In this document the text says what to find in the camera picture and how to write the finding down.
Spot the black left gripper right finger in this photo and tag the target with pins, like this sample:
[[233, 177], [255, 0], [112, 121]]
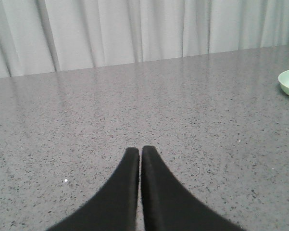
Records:
[[168, 205]]

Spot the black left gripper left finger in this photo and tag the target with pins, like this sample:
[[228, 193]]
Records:
[[114, 206]]

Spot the white pleated curtain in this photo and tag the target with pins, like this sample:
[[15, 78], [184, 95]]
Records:
[[42, 36]]

